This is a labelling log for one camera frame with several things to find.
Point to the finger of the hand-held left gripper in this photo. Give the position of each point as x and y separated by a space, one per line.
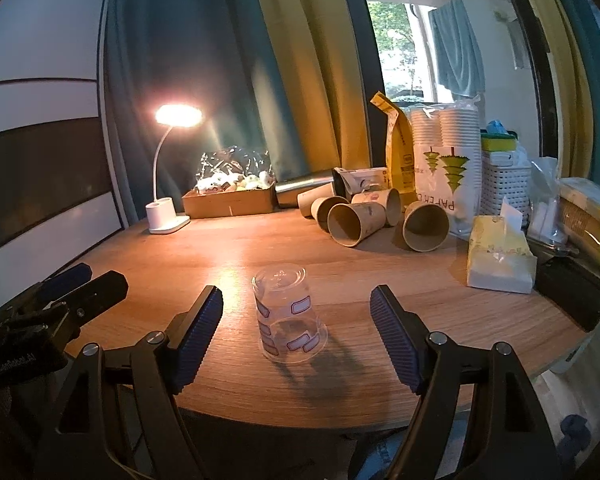
66 280
97 291

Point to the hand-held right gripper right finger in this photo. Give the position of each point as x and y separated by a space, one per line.
394 345

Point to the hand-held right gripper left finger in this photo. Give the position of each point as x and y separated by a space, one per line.
198 342

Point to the clear plastic cup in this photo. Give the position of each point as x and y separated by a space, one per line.
288 316

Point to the brown paper cup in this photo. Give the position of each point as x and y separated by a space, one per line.
382 202
425 227
325 210
350 224

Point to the white desk lamp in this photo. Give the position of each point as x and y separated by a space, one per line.
169 175

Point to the tissue pack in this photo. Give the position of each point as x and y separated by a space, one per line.
500 257

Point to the cardboard box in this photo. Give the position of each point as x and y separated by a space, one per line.
230 203

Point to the white packet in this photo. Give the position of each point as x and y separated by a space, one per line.
365 179

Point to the crinkled clear plastic wrap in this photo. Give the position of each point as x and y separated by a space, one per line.
232 169

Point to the steel thermos bottle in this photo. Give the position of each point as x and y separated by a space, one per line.
305 187

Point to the bagged stack of white cups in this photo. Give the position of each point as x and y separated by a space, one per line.
445 170

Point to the black flat case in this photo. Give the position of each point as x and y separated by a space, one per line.
572 287

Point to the yellow paper bag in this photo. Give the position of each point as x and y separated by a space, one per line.
397 155

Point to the white plastic basket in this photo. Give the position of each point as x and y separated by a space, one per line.
505 185

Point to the clear plastic bag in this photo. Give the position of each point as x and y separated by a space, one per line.
545 200

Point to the green and yellow sponge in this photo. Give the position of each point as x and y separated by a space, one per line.
497 139

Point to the yellow box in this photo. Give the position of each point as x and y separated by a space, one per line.
591 210

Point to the teal curtain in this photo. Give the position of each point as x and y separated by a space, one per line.
180 50

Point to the yellow curtain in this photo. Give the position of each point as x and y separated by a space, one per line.
310 60

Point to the hanging teal cloth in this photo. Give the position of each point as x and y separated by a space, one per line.
455 50

